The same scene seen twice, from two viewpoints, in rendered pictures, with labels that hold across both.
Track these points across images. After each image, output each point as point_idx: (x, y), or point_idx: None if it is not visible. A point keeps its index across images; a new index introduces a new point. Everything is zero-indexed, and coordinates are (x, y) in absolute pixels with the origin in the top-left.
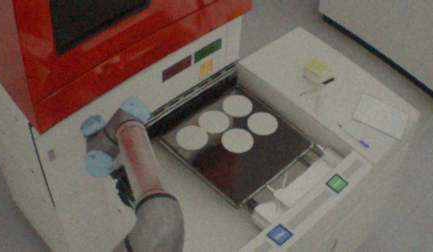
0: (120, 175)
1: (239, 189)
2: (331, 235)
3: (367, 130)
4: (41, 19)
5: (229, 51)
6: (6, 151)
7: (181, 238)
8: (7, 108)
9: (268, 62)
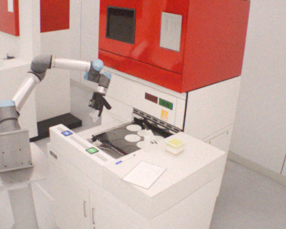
0: (93, 92)
1: (102, 136)
2: (87, 191)
3: (131, 166)
4: (104, 18)
5: (177, 118)
6: None
7: (37, 61)
8: None
9: (183, 139)
